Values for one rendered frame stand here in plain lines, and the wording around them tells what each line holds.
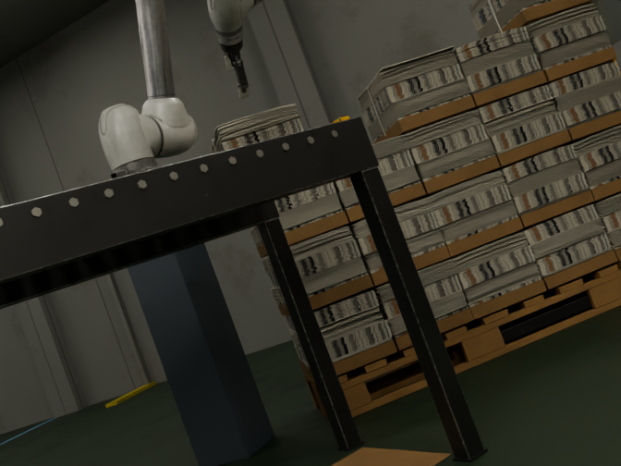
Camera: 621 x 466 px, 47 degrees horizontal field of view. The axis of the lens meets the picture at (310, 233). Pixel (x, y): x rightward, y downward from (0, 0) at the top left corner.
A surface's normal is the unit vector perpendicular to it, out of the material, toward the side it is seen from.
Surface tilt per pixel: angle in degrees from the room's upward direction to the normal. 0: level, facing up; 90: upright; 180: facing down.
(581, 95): 90
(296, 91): 90
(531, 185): 90
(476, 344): 90
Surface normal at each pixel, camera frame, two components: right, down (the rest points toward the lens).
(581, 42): 0.15, -0.09
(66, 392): -0.38, 0.11
